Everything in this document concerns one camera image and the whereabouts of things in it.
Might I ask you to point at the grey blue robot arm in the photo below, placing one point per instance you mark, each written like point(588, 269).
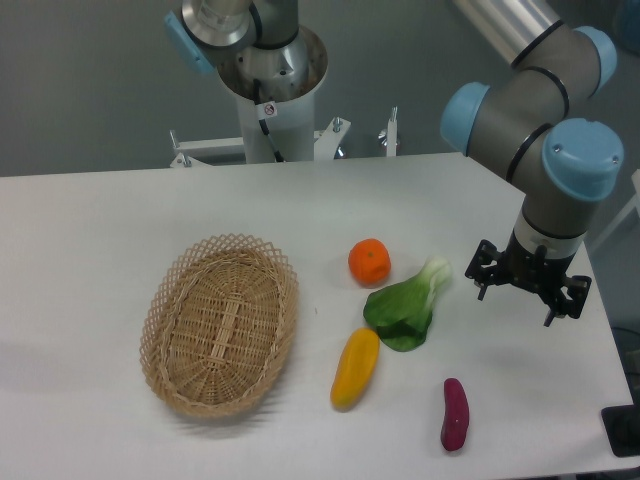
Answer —
point(522, 132)

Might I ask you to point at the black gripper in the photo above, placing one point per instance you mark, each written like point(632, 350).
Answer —
point(532, 272)

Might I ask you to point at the orange tangerine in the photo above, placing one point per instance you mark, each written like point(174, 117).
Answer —
point(369, 262)

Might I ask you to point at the green bok choy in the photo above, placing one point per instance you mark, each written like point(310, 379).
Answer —
point(401, 314)

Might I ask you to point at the white clamp post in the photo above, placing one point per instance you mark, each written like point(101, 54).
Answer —
point(389, 138)

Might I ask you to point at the black device at table edge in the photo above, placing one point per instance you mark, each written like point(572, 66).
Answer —
point(622, 429)

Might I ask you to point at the oval wicker basket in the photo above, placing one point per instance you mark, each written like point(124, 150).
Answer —
point(220, 326)

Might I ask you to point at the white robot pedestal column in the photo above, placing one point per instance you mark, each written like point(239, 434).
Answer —
point(274, 90)

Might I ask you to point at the purple sweet potato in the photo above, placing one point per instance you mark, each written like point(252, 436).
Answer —
point(456, 416)

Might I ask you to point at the yellow orange mango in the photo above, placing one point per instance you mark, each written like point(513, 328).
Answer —
point(355, 369)

